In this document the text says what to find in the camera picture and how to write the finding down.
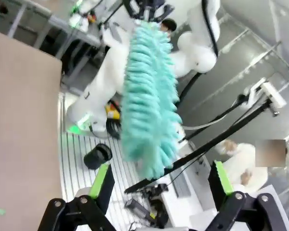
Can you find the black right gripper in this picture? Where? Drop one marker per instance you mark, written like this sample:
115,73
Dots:
148,8

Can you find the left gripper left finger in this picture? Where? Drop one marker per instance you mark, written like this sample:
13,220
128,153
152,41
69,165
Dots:
98,187

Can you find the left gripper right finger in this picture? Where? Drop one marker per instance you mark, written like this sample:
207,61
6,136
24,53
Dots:
222,183

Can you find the teal chenille duster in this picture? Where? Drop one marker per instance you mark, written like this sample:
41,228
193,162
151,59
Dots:
149,96

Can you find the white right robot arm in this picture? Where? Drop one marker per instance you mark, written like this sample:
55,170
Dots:
106,72

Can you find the black-haired person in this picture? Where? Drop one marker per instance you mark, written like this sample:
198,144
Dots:
169,25

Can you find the person in white clothes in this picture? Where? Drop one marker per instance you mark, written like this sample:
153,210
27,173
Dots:
240,166

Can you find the black cylindrical container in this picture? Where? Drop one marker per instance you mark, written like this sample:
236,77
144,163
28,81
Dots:
96,157

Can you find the black tripod pole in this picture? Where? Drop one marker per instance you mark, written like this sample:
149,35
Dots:
207,146

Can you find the black power adapter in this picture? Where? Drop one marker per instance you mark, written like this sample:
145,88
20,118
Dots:
137,209

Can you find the white robot with green light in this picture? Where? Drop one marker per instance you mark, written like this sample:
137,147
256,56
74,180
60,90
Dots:
84,12

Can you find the white camera on mount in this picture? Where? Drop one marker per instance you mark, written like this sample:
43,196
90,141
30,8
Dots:
272,93

